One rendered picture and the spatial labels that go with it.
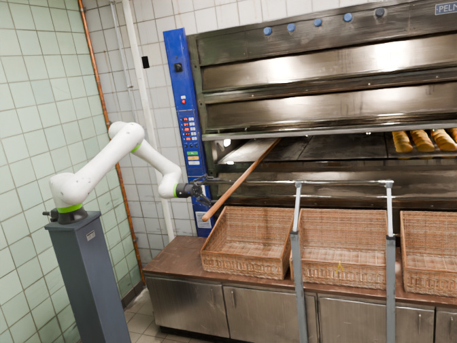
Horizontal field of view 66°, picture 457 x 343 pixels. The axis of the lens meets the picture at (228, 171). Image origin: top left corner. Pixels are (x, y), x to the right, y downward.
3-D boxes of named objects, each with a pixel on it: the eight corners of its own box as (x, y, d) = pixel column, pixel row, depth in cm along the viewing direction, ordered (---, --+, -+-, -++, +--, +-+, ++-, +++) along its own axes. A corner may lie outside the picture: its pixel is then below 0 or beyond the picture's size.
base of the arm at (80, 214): (36, 223, 189) (32, 213, 187) (58, 211, 202) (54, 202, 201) (73, 225, 179) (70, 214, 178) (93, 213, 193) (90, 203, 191)
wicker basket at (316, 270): (302, 242, 257) (300, 207, 249) (387, 247, 236) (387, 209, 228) (290, 282, 214) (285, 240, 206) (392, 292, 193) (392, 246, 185)
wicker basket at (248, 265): (228, 237, 280) (224, 205, 272) (300, 242, 257) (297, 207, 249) (201, 271, 237) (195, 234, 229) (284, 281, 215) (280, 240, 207)
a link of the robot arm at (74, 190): (57, 195, 160) (138, 117, 180) (47, 188, 172) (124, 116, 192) (77, 213, 167) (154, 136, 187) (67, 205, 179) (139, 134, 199)
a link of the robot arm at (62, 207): (62, 216, 176) (52, 180, 171) (54, 209, 188) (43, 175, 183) (88, 207, 184) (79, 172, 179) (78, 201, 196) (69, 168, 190)
